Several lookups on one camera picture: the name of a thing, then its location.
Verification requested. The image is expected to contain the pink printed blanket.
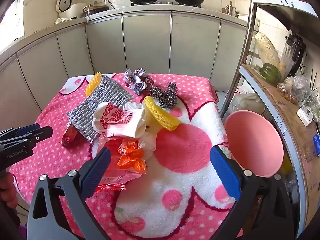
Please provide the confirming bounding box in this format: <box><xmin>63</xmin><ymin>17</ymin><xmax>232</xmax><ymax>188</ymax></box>
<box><xmin>9</xmin><ymin>73</ymin><xmax>244</xmax><ymax>240</ymax></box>

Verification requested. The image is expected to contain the person's left hand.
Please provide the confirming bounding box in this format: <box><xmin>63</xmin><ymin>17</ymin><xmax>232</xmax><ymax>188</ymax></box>
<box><xmin>0</xmin><ymin>171</ymin><xmax>18</xmax><ymax>212</ymax></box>

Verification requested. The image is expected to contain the metal shelf rack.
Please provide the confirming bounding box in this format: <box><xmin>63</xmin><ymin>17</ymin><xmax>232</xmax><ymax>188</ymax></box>
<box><xmin>220</xmin><ymin>0</ymin><xmax>320</xmax><ymax>240</ymax></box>

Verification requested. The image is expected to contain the napa cabbage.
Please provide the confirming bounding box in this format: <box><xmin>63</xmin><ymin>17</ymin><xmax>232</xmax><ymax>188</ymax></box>
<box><xmin>254</xmin><ymin>32</ymin><xmax>282</xmax><ymax>68</ymax></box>

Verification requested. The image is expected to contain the silver scouring cloth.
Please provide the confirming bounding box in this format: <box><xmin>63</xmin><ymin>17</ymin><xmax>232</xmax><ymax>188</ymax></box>
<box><xmin>67</xmin><ymin>75</ymin><xmax>134</xmax><ymax>145</ymax></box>

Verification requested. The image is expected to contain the white rice cooker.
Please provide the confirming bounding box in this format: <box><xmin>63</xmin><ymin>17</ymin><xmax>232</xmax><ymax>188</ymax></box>
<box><xmin>55</xmin><ymin>0</ymin><xmax>87</xmax><ymax>20</ymax></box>

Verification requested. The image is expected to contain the blue tissue pack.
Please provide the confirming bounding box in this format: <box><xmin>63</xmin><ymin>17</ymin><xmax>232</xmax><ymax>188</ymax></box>
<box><xmin>312</xmin><ymin>134</ymin><xmax>320</xmax><ymax>157</ymax></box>

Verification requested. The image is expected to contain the clear plastic bowl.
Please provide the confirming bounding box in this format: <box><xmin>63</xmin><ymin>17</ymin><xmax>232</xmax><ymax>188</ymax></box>
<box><xmin>251</xmin><ymin>45</ymin><xmax>295</xmax><ymax>83</ymax></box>

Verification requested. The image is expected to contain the pink plastic bucket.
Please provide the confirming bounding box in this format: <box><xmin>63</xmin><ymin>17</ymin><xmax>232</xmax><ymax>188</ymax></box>
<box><xmin>224</xmin><ymin>110</ymin><xmax>285</xmax><ymax>177</ymax></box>

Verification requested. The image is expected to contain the metal pot with ladle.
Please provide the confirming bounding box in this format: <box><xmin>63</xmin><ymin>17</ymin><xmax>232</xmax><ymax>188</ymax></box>
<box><xmin>221</xmin><ymin>1</ymin><xmax>239</xmax><ymax>18</ymax></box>

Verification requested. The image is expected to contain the white cardboard box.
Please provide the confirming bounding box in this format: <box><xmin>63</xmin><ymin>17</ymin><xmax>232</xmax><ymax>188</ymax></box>
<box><xmin>296</xmin><ymin>105</ymin><xmax>314</xmax><ymax>127</ymax></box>

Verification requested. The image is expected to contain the crushed white paper cup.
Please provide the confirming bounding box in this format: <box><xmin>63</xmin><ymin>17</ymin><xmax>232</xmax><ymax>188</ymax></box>
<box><xmin>92</xmin><ymin>101</ymin><xmax>147</xmax><ymax>138</ymax></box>

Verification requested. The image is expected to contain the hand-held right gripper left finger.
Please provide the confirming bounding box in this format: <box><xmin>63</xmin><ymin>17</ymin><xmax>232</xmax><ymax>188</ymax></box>
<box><xmin>26</xmin><ymin>147</ymin><xmax>112</xmax><ymax>240</ymax></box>

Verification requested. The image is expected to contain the white sack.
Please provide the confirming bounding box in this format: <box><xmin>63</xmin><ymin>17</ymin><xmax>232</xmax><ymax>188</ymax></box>
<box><xmin>226</xmin><ymin>86</ymin><xmax>265</xmax><ymax>117</ymax></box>

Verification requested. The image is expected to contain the green bell pepper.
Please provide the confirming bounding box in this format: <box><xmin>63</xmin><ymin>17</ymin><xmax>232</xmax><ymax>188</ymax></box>
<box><xmin>260</xmin><ymin>63</ymin><xmax>282</xmax><ymax>82</ymax></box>

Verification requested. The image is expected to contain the gas stove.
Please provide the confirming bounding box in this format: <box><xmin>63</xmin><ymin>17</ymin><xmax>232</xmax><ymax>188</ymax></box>
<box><xmin>130</xmin><ymin>1</ymin><xmax>203</xmax><ymax>7</ymax></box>

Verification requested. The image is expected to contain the steel wool scrubber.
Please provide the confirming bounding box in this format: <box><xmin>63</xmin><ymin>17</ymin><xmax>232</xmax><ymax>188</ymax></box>
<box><xmin>149</xmin><ymin>81</ymin><xmax>178</xmax><ymax>110</ymax></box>

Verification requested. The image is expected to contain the brown cardboard sheet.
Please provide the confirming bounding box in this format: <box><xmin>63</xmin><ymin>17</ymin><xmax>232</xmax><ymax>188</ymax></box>
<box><xmin>241</xmin><ymin>64</ymin><xmax>320</xmax><ymax>228</ymax></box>

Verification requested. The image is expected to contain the black blender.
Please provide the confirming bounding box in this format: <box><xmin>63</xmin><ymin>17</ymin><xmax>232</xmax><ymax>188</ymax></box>
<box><xmin>284</xmin><ymin>34</ymin><xmax>307</xmax><ymax>77</ymax></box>

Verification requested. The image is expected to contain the person's left forearm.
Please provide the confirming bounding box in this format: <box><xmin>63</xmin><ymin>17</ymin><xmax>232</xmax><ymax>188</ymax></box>
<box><xmin>0</xmin><ymin>201</ymin><xmax>22</xmax><ymax>240</ymax></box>

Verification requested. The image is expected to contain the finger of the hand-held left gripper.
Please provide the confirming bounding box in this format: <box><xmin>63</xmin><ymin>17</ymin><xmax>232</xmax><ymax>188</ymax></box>
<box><xmin>0</xmin><ymin>123</ymin><xmax>40</xmax><ymax>142</ymax></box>
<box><xmin>0</xmin><ymin>126</ymin><xmax>53</xmax><ymax>148</ymax></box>

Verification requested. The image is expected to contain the bag of dried food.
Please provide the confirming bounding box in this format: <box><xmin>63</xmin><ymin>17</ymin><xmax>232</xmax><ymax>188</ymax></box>
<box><xmin>276</xmin><ymin>81</ymin><xmax>299</xmax><ymax>104</ymax></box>

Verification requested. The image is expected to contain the bag of green onions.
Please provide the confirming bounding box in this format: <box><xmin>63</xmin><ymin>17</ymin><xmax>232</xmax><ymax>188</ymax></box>
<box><xmin>284</xmin><ymin>66</ymin><xmax>320</xmax><ymax>118</ymax></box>

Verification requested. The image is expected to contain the grey kitchen counter cabinet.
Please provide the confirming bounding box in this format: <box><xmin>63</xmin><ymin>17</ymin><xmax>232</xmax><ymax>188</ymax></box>
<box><xmin>0</xmin><ymin>5</ymin><xmax>250</xmax><ymax>120</ymax></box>

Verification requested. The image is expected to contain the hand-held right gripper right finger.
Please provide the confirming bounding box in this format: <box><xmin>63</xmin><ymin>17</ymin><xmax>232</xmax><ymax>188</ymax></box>
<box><xmin>209</xmin><ymin>145</ymin><xmax>294</xmax><ymax>240</ymax></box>

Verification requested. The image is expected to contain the black induction cooker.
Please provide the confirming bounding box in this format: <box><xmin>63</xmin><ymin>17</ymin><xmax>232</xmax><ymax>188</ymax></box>
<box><xmin>82</xmin><ymin>4</ymin><xmax>109</xmax><ymax>17</ymax></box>

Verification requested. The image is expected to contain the red cigarette box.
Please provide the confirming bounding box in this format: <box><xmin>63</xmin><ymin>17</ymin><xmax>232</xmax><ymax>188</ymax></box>
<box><xmin>61</xmin><ymin>122</ymin><xmax>80</xmax><ymax>148</ymax></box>

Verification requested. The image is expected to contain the orange plastic wrapper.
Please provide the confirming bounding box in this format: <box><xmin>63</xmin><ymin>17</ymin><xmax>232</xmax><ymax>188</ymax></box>
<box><xmin>117</xmin><ymin>138</ymin><xmax>147</xmax><ymax>174</ymax></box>

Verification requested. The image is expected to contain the red clear snack packet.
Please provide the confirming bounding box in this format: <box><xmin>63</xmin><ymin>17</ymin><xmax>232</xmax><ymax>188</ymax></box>
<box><xmin>96</xmin><ymin>136</ymin><xmax>140</xmax><ymax>193</ymax></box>

